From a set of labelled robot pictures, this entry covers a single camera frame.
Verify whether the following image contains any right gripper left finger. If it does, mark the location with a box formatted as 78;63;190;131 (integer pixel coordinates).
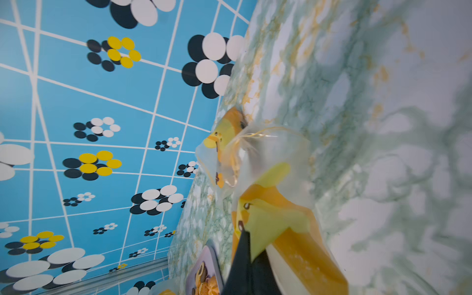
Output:
221;231;252;295

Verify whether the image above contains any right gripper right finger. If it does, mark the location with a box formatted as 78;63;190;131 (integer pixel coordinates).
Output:
251;251;281;295

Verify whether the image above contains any lilac plastic tray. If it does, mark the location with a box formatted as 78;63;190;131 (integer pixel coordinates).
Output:
185;245;223;295

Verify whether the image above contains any ziploc bag of cookies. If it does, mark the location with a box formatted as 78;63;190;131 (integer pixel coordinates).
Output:
227;124;349;295
149;280;179;295
195;107;247;189

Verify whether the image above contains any pile of poured cookies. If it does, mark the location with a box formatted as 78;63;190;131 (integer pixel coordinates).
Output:
191;262;220;295

